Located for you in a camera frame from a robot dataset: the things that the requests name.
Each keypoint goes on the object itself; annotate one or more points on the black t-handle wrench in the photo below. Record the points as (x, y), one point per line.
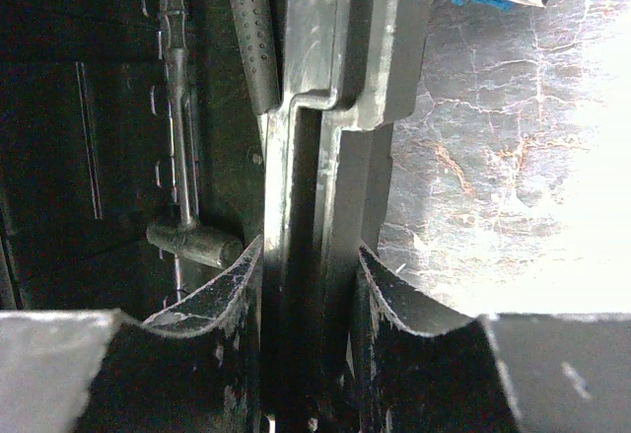
(185, 237)

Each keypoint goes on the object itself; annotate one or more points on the black plastic toolbox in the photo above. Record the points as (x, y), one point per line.
(87, 166)

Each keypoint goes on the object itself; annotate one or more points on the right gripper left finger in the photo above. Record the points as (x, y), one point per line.
(191, 367)

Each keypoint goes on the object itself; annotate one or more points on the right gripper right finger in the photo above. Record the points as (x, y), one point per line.
(423, 367)

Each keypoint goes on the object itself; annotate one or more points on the steel claw hammer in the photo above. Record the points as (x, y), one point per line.
(253, 23)

